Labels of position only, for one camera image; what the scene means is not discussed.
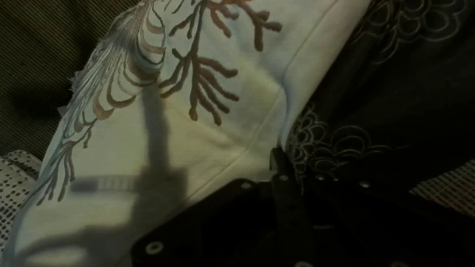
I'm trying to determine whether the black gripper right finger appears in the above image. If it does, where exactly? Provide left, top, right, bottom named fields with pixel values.
left=269, top=146, right=475, bottom=267

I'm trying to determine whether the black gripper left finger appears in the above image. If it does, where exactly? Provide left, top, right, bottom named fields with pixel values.
left=131, top=177, right=275, bottom=267

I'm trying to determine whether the white pillow with embroidered peacock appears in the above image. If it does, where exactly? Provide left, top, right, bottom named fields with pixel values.
left=0, top=0, right=475, bottom=267

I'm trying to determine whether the white pillow with speckled stripes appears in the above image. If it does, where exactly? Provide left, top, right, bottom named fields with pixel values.
left=0, top=149, right=42, bottom=248

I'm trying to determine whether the olive green fabric sofa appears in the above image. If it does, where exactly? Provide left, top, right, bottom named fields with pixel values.
left=0, top=0, right=139, bottom=157

